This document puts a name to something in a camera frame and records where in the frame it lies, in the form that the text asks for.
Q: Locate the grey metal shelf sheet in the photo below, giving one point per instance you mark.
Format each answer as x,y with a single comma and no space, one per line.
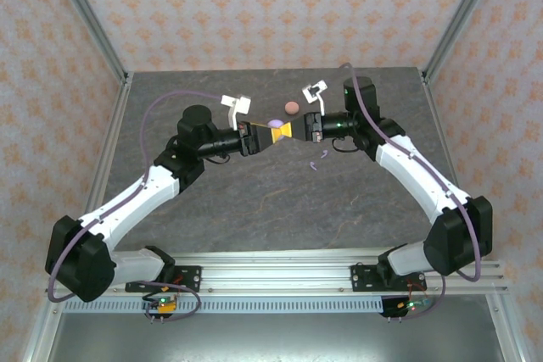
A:
275,336

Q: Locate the pink earbud charging case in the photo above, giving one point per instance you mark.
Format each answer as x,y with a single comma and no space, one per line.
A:
292,108

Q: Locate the aluminium right side rail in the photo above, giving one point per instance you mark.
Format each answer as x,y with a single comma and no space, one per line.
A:
449,154

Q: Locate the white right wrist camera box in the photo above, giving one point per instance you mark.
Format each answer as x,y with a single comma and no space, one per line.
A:
321,103

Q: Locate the aluminium left frame post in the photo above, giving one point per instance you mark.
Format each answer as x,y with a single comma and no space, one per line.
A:
88,14

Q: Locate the aluminium right frame post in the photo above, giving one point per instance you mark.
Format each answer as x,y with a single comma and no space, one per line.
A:
462,14

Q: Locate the aluminium frame post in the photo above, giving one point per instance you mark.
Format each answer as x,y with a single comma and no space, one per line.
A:
462,14
88,14

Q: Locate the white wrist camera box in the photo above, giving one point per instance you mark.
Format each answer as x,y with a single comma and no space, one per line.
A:
237,103
321,103

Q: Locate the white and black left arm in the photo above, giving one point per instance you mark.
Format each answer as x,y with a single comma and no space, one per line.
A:
127,205

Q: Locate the lilac earbud charging case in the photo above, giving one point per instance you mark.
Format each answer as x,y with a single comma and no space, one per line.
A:
276,123

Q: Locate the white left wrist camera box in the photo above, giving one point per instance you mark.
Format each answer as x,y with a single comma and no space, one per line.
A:
237,103

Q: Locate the aluminium left side rail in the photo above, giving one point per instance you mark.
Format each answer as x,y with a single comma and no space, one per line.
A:
107,154

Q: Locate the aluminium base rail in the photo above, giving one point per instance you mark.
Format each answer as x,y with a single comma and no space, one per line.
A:
275,268

